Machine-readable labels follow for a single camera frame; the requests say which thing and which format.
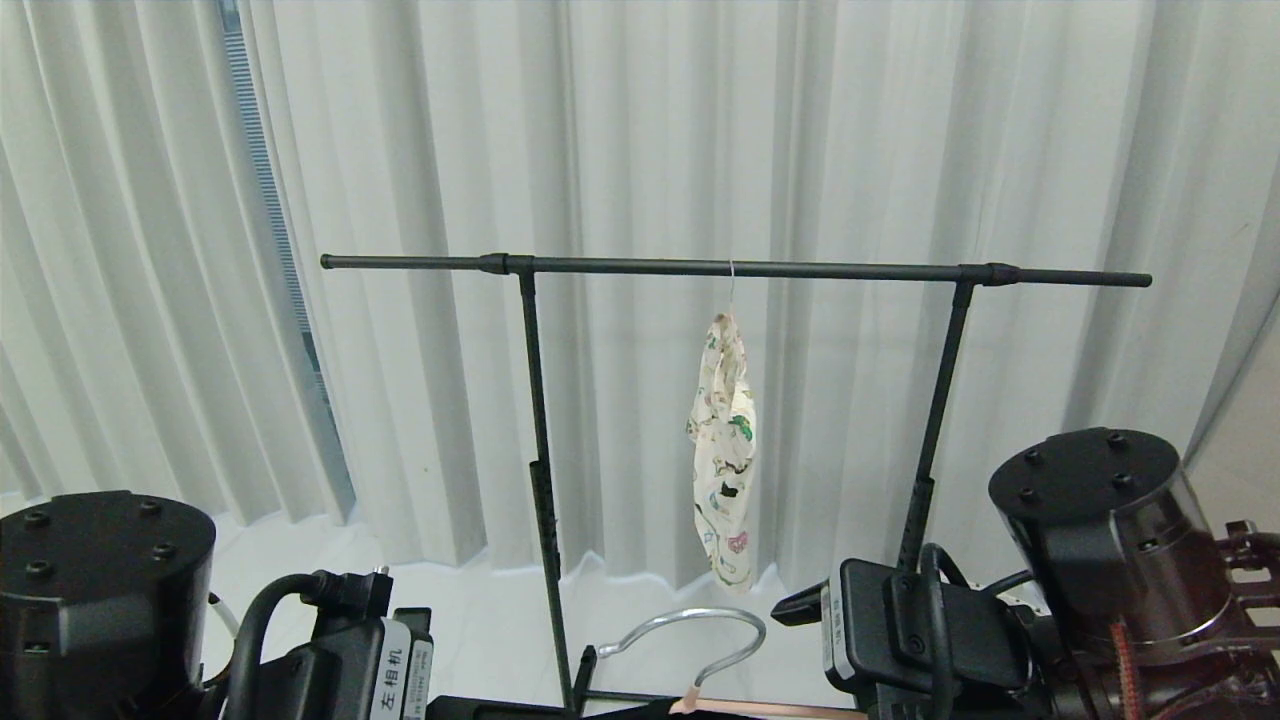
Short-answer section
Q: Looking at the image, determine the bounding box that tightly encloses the black garment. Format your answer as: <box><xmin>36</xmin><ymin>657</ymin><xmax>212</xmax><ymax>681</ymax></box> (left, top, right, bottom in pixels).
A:
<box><xmin>585</xmin><ymin>698</ymin><xmax>766</xmax><ymax>720</ymax></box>

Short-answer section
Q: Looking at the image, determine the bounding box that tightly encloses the white curtain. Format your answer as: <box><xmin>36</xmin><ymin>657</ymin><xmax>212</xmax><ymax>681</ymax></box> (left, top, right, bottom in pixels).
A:
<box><xmin>0</xmin><ymin>0</ymin><xmax>346</xmax><ymax>528</ymax></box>
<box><xmin>238</xmin><ymin>0</ymin><xmax>1280</xmax><ymax>593</ymax></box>

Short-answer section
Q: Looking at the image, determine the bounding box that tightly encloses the cream printed garment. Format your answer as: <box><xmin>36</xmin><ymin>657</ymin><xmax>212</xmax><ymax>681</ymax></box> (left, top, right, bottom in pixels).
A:
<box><xmin>685</xmin><ymin>313</ymin><xmax>758</xmax><ymax>593</ymax></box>

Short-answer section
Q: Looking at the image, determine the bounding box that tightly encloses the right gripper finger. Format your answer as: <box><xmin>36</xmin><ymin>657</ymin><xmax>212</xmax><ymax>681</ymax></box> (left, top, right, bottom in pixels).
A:
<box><xmin>770</xmin><ymin>583</ymin><xmax>829</xmax><ymax>627</ymax></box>

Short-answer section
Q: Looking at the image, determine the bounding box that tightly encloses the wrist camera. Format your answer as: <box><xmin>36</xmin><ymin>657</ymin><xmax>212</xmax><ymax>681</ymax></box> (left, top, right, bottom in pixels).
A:
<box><xmin>300</xmin><ymin>605</ymin><xmax>436</xmax><ymax>720</ymax></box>
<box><xmin>820</xmin><ymin>558</ymin><xmax>1031</xmax><ymax>691</ymax></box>

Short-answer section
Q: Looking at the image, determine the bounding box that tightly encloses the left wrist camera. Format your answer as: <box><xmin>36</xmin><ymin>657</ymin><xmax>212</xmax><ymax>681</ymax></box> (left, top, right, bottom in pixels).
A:
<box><xmin>300</xmin><ymin>605</ymin><xmax>436</xmax><ymax>720</ymax></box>

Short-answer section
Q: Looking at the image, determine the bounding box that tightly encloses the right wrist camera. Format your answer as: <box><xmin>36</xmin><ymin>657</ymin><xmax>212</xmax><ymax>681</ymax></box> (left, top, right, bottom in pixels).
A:
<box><xmin>820</xmin><ymin>558</ymin><xmax>1031</xmax><ymax>691</ymax></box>

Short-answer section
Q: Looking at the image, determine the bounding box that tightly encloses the black clothes rack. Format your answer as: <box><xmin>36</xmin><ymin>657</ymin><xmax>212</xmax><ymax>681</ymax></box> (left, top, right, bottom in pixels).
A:
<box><xmin>320</xmin><ymin>253</ymin><xmax>1153</xmax><ymax>716</ymax></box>

